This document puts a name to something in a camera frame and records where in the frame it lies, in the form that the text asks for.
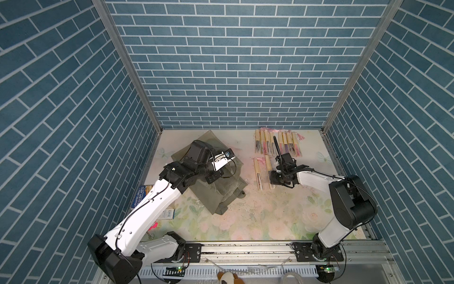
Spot second-row bamboo folding fan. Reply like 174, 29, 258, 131
265, 155, 275, 189

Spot white red-flecked fan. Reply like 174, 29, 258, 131
286, 131, 296, 156

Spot pink folding fan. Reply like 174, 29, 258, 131
259, 129, 267, 155

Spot olive green canvas tote bag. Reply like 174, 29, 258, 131
171, 131, 247, 215

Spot brown folding fan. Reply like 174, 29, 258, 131
261, 129, 271, 155

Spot black patterned bamboo folding fan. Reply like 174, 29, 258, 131
254, 129, 262, 153

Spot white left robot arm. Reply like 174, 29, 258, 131
87, 140, 235, 284

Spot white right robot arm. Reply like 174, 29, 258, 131
270, 153, 378, 260

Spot white blue small box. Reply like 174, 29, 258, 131
158, 208, 175, 220

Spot blue illustrated book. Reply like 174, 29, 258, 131
130, 185, 153, 209

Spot brown plush toy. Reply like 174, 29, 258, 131
217, 272, 245, 284

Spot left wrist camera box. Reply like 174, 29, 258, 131
212, 149, 236, 171

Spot pink keychain toy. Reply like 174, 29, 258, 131
148, 221, 158, 231

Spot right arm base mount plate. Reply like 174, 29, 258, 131
290, 242, 344, 262

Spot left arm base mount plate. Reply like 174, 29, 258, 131
157, 243, 203, 264

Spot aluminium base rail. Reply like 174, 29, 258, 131
93, 240, 405, 284

